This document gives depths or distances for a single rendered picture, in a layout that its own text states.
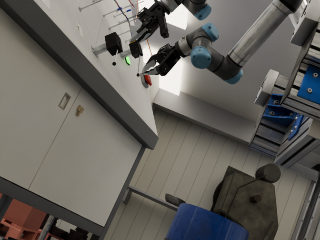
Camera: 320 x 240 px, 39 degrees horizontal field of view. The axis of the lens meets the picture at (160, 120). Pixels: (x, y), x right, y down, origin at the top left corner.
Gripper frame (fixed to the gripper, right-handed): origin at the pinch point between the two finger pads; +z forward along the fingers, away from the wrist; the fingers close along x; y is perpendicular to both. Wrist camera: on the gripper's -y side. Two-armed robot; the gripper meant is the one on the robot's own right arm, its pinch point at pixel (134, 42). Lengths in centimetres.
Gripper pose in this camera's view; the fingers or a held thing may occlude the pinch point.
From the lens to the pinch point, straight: 198.7
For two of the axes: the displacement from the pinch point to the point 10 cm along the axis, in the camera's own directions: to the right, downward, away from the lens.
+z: -7.3, 6.8, 0.8
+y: -6.2, -7.0, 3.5
